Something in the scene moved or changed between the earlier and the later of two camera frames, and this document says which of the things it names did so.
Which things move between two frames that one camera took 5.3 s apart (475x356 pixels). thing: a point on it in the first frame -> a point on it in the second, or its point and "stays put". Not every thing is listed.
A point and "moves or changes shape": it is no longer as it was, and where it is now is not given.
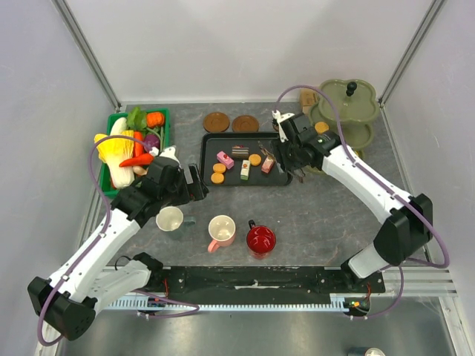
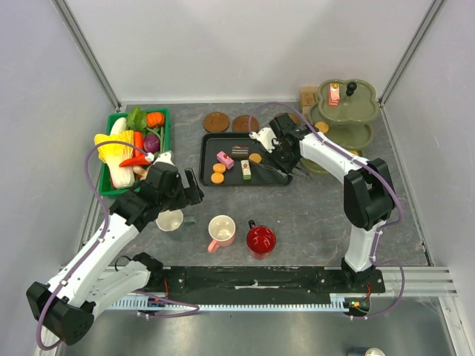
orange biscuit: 219,167 stays put
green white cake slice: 245,170 stays put
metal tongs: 301,177 moves or changes shape
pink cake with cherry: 223,157 stays put
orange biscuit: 321,127 stays put
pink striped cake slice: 267,165 -> 334,94
